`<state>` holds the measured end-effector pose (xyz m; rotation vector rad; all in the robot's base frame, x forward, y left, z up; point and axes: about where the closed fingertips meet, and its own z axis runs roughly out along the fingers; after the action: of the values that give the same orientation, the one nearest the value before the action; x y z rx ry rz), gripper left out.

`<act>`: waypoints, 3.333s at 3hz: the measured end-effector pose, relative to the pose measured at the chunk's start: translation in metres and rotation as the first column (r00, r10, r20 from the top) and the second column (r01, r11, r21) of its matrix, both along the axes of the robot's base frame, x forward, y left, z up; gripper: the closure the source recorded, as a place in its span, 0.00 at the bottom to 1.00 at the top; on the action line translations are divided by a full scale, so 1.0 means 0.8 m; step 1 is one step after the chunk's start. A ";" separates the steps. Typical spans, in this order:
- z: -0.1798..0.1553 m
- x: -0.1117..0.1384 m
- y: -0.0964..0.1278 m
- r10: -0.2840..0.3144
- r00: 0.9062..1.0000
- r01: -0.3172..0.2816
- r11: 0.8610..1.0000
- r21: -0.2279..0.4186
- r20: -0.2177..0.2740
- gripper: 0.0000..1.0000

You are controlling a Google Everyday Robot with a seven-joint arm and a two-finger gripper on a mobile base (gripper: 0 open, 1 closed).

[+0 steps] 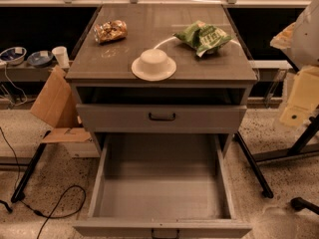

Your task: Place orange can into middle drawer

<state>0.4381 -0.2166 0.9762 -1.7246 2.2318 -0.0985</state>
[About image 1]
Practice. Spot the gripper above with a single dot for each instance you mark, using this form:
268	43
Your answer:
306	39

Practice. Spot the orange can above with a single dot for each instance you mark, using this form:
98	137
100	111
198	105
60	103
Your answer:
110	31

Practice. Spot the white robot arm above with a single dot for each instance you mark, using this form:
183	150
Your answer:
300	43

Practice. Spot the grey drawer cabinet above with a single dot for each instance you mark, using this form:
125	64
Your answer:
102	74

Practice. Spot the open grey middle drawer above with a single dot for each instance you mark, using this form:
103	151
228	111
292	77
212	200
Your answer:
162	186

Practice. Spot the black right table leg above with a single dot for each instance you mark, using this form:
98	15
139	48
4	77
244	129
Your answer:
266	190

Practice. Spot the black table leg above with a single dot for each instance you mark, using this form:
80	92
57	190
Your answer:
266	190
18	194

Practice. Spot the black chair base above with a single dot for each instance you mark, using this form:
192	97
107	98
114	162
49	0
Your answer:
299	204

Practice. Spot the green chip bag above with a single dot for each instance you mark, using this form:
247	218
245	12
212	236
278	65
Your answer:
204	38

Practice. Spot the white upside-down bowl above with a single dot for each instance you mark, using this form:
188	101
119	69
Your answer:
153	65

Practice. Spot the white paper cup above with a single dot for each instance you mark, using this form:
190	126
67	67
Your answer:
61	55

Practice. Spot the brown cardboard box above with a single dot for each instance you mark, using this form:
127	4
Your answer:
56	106

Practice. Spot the blue bowl right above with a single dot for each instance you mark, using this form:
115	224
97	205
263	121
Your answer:
40	59

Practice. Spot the black left table leg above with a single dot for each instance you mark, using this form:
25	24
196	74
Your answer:
18	194

